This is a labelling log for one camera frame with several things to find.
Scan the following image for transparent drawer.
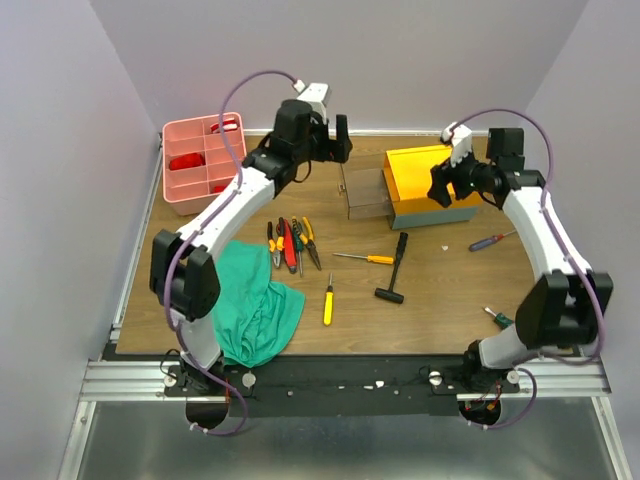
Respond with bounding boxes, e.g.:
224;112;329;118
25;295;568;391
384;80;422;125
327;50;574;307
339;165;393;220

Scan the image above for yellow needle nose pliers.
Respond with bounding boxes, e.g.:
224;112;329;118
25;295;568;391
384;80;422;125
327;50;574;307
302;216;322;271

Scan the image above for orange handled screwdriver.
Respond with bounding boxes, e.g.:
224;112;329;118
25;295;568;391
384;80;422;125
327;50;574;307
334;253;395;265

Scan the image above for black yellow combination pliers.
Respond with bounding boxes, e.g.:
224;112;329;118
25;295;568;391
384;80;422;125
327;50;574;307
267;217;284;269

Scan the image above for small green screwdriver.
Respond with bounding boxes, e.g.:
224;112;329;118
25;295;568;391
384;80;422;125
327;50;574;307
484;307;513;330

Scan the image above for yellow handled screwdriver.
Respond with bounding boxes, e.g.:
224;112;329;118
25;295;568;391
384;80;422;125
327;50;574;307
323;274;334;326

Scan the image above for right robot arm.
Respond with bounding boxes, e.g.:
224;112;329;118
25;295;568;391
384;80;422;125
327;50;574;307
427;123;613;392

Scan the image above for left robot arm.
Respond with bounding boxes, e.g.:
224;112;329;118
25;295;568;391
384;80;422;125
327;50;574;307
150;84;352;395

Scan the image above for orange grey drawer box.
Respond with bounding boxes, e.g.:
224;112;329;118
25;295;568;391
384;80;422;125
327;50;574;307
383;145;482;230

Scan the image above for red white tape roll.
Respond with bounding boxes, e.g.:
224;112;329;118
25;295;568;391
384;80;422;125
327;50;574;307
209;118;239;134

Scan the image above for pink compartment tray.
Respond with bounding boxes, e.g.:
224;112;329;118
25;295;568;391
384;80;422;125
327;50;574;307
162;112;246;216

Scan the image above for red cloth in tray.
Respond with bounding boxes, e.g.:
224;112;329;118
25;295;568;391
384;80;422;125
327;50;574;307
168;153;205;171

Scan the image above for red utility knife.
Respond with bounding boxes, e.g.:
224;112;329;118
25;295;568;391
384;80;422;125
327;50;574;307
280;218;298;274

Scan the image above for green cloth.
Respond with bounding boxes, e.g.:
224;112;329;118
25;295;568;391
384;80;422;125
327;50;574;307
212;240;305;368

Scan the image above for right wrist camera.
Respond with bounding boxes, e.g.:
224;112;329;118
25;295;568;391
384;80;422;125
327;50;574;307
440;122;473;168

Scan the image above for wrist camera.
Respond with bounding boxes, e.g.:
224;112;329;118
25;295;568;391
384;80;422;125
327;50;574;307
440;122;473;168
293;79;331;120

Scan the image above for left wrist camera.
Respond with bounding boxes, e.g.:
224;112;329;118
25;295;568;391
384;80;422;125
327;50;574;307
293;79;331;120

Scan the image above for black T-handle wrench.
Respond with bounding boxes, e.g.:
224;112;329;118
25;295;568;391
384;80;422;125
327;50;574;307
374;232;408;305

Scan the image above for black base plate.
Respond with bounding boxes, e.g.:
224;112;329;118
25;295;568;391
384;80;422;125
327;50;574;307
164;354;519;418

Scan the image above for aluminium mounting rail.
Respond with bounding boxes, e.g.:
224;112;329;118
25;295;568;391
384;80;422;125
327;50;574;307
80;358;611;402

